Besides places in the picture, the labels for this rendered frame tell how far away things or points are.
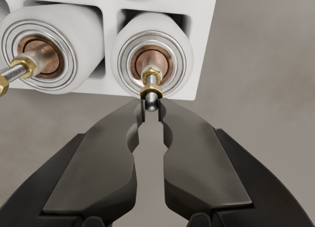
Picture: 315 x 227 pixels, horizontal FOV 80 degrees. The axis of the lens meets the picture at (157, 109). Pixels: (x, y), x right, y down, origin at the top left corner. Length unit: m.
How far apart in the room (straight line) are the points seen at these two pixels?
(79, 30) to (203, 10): 0.16
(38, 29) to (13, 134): 0.52
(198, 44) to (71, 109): 0.40
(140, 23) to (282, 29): 0.39
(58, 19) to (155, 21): 0.10
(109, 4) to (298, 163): 0.76
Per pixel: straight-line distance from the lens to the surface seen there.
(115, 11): 0.28
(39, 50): 0.23
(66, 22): 0.23
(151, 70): 0.18
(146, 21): 0.21
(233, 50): 0.51
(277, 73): 0.58
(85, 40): 0.23
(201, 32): 0.29
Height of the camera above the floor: 0.46
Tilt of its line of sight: 59 degrees down
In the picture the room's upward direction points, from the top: 178 degrees clockwise
